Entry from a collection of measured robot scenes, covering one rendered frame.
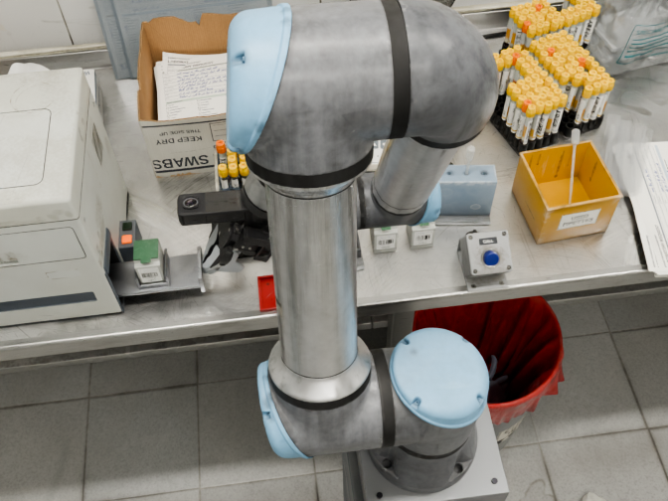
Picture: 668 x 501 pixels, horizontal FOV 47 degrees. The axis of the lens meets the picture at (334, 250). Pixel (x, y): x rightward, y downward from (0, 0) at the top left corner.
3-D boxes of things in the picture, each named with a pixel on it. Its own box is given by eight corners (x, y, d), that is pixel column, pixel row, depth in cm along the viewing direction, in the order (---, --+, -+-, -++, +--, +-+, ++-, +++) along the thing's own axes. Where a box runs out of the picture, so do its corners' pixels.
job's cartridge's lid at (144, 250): (133, 265, 121) (132, 263, 121) (134, 242, 124) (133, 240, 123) (158, 262, 121) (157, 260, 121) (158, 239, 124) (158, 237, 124)
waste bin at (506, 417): (403, 488, 198) (414, 417, 162) (380, 362, 219) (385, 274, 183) (546, 468, 200) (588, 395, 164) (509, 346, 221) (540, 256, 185)
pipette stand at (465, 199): (433, 225, 137) (438, 189, 129) (430, 195, 142) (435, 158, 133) (489, 225, 137) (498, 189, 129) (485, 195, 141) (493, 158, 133)
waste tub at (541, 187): (535, 246, 134) (547, 210, 126) (509, 189, 142) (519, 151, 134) (607, 233, 136) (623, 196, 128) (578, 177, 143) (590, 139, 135)
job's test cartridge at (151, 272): (141, 287, 126) (132, 265, 121) (142, 263, 129) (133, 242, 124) (166, 284, 126) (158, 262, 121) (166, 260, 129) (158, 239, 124)
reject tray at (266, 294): (259, 312, 127) (259, 310, 127) (257, 278, 131) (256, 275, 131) (300, 307, 128) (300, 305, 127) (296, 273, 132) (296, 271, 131)
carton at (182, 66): (153, 180, 145) (134, 122, 133) (154, 78, 162) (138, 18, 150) (283, 165, 147) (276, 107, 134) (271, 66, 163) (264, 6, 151)
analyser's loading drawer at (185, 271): (81, 306, 127) (71, 289, 122) (83, 273, 130) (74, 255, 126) (205, 291, 128) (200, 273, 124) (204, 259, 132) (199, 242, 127)
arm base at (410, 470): (477, 497, 102) (491, 473, 93) (363, 489, 102) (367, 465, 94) (473, 391, 110) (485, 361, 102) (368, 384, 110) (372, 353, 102)
